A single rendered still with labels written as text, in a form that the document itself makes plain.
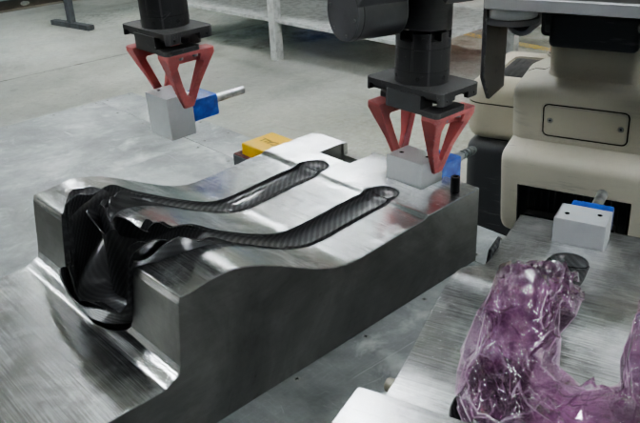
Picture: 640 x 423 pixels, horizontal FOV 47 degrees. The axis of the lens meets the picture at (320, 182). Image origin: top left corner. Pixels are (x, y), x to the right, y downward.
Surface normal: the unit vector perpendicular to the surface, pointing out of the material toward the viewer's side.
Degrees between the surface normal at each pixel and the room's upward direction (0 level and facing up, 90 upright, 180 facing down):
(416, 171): 89
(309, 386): 0
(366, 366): 0
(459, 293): 8
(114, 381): 0
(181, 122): 90
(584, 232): 90
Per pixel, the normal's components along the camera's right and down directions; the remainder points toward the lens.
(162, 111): -0.73, 0.33
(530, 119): -0.49, 0.51
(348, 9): -0.87, 0.22
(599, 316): -0.07, -0.89
